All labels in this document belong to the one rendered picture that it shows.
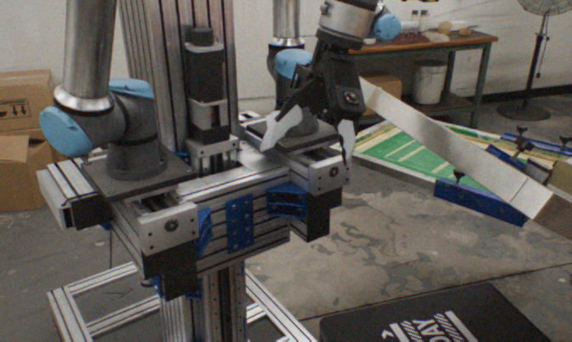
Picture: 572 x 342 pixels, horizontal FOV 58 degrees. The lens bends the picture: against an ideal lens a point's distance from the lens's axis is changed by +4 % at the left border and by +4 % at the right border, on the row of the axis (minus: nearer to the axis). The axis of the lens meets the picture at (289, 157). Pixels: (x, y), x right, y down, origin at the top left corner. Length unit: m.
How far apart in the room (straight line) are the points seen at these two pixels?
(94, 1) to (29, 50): 3.60
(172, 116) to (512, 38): 4.92
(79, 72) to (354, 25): 0.59
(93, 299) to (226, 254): 1.24
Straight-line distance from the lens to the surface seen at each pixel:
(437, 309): 1.38
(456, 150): 0.74
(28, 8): 4.56
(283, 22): 1.57
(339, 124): 0.78
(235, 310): 1.86
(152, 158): 1.29
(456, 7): 5.53
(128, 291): 2.66
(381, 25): 1.50
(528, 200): 0.64
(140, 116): 1.25
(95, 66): 1.10
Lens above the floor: 1.83
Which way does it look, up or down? 25 degrees down
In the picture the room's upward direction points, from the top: straight up
